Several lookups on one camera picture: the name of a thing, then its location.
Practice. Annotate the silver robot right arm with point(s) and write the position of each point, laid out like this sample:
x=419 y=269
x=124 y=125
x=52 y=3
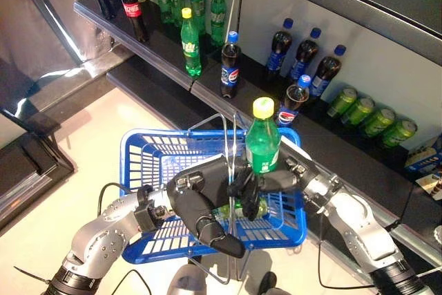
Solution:
x=352 y=226

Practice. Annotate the blue plastic shopping basket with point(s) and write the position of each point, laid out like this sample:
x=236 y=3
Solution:
x=133 y=255

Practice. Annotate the clear thin divider strip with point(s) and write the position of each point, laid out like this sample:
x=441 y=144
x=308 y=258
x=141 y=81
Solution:
x=232 y=11

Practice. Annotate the glossy dark floor plinth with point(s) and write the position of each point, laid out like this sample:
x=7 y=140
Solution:
x=69 y=81

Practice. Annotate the black slanted pole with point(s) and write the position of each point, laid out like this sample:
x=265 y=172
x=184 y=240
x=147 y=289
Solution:
x=46 y=11

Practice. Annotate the blue biscuit box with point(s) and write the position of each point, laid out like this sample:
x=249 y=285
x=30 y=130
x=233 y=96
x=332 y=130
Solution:
x=424 y=160

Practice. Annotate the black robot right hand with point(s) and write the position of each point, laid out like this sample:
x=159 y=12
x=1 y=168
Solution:
x=283 y=181

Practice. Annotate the black framed display cabinet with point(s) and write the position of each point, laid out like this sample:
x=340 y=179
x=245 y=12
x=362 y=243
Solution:
x=27 y=170

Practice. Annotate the silver robot right leg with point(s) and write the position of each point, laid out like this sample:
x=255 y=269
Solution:
x=267 y=283

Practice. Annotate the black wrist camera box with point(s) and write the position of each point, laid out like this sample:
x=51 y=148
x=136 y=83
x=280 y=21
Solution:
x=146 y=217

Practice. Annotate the silver robot leg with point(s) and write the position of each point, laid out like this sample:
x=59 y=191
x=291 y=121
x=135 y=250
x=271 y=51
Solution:
x=267 y=283
x=188 y=281

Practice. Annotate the silver robot left leg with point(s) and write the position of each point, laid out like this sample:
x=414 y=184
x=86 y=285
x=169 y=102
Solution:
x=188 y=281

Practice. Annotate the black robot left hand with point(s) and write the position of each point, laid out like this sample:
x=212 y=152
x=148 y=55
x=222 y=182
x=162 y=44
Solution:
x=197 y=195

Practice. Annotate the white flat tag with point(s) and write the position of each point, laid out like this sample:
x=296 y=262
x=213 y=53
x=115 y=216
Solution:
x=295 y=148

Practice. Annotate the green drink can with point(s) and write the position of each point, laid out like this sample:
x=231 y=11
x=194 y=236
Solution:
x=398 y=133
x=358 y=111
x=378 y=122
x=342 y=101

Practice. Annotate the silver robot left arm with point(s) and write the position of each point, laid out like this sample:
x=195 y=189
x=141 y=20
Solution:
x=100 y=239

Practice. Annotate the Pepsi bottle blue cap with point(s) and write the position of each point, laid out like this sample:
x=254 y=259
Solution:
x=230 y=74
x=305 y=55
x=293 y=101
x=279 y=46
x=326 y=70

